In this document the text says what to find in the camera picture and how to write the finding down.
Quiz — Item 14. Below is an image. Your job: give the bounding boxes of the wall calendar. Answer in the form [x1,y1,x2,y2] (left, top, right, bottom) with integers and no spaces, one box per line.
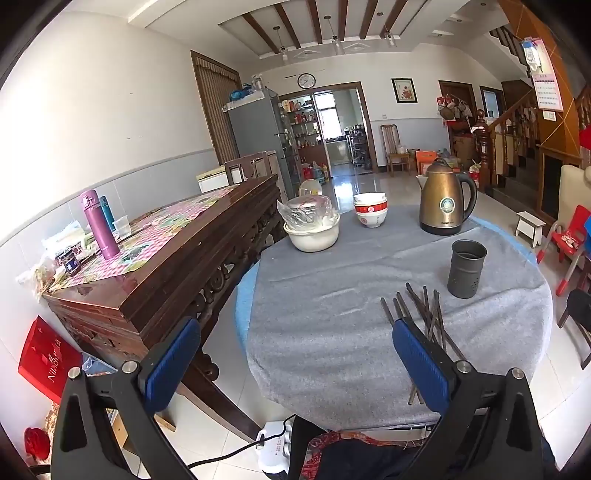
[531,73,565,112]

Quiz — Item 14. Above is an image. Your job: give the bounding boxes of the dark carved wooden chair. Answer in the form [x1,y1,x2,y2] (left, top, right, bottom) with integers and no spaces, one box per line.
[224,151,273,185]

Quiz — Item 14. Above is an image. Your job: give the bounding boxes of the carved wooden sideboard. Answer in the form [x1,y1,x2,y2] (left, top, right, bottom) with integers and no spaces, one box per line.
[41,174,289,444]

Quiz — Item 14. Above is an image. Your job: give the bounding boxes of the white chest freezer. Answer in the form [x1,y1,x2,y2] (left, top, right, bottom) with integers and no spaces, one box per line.
[196,167,229,193]

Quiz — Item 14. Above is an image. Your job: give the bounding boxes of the tall-backed wooden chair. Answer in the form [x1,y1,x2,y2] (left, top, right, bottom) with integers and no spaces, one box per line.
[380,124,411,177]

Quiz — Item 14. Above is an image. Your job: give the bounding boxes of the cream armchair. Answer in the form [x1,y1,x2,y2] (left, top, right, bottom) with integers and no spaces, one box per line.
[556,164,591,232]

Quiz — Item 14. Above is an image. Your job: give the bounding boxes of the red round ornament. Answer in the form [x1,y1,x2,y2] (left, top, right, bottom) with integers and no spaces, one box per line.
[24,427,50,462]

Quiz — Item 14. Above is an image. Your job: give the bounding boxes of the dark chair with black seat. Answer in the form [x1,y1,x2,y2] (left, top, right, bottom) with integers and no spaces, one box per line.
[557,289,591,370]

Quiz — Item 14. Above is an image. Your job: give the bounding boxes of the shelf of bottles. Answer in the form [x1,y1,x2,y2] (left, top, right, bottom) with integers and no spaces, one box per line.
[278,95,324,162]

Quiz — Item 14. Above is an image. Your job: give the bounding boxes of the clear plastic bag of dishes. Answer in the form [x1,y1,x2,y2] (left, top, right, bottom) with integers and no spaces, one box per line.
[277,195,341,232]

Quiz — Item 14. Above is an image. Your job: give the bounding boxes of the pink checkered table cover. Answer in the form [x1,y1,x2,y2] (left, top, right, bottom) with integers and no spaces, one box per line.
[48,185,241,291]

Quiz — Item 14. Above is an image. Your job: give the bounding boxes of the metal kitchen rack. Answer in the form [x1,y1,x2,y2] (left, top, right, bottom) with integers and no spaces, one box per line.
[348,129,370,169]

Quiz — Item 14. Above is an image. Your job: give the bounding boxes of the small white stool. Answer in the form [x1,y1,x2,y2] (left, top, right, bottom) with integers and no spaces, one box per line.
[515,211,548,250]

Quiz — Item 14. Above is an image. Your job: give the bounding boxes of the grey metal utensil holder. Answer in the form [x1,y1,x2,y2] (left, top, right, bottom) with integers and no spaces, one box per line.
[447,239,488,300]

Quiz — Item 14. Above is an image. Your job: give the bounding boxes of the orange box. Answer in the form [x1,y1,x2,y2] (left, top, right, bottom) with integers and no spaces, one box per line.
[416,150,439,175]

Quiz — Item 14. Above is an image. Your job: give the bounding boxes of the brown door curtain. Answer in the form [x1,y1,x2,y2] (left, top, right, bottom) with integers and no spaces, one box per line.
[191,51,243,166]

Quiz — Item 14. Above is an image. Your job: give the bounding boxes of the framed wall picture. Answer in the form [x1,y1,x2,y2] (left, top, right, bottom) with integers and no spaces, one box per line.
[392,78,419,104]

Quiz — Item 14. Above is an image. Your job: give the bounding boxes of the grey felt table cloth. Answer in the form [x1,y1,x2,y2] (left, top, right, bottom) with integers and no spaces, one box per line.
[246,205,553,428]

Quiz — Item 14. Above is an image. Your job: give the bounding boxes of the wooden staircase railing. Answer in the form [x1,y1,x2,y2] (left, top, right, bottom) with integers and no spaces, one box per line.
[475,88,591,217]

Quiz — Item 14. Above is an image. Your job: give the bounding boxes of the grey refrigerator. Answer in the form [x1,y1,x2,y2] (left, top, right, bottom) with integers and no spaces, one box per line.
[228,89,296,199]

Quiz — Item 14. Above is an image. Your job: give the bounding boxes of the plastic bags of snacks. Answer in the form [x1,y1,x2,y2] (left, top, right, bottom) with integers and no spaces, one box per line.
[16,222,100,296]

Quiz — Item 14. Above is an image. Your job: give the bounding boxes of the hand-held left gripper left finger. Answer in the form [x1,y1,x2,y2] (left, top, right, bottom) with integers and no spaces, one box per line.
[50,316,202,480]

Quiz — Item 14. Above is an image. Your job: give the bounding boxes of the red plastic child chair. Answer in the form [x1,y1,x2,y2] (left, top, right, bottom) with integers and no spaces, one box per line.
[549,205,591,296]

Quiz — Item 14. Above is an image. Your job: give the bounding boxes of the hanging red decorations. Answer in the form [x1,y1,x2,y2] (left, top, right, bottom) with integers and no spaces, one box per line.
[436,95,474,121]

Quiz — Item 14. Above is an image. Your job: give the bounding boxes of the bronze electric kettle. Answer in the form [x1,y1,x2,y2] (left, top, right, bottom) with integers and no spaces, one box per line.
[416,157,478,237]

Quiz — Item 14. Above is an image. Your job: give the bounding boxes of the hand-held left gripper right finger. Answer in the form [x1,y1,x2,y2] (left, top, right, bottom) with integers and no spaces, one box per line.
[392,318,546,480]

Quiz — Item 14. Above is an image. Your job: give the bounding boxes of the red paper bag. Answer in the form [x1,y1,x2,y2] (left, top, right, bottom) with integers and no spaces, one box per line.
[17,316,84,404]

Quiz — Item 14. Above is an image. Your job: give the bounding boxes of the brown wooden door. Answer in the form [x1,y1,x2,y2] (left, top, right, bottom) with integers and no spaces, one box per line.
[438,80,476,134]

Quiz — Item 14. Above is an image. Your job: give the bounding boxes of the purple thermos bottle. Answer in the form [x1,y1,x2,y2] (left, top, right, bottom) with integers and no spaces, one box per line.
[79,189,122,260]

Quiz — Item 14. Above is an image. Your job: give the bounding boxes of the white power strip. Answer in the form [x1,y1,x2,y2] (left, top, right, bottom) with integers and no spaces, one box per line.
[255,415,296,474]

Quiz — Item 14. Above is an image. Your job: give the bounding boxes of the pile of dark chopsticks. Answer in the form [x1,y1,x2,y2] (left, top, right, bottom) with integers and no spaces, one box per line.
[379,282,468,407]

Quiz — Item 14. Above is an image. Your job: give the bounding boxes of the black power cable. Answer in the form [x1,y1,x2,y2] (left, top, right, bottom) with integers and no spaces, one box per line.
[189,438,266,469]

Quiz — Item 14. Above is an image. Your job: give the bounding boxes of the wooden door frame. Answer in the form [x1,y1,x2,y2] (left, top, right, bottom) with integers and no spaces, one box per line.
[277,82,377,174]

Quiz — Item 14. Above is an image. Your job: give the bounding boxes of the white bowl red band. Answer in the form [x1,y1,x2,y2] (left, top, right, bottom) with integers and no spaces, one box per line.
[353,192,387,214]

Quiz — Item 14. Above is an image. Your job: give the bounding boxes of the white basin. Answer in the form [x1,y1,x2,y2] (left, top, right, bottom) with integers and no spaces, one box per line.
[283,217,341,253]

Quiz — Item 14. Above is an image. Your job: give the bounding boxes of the white bowl red mark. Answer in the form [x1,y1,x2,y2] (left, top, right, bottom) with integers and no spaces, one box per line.
[355,205,389,229]

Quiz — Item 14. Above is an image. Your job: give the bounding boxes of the teal thermos bottle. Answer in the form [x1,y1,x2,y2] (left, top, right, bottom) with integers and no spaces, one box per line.
[98,196,117,234]

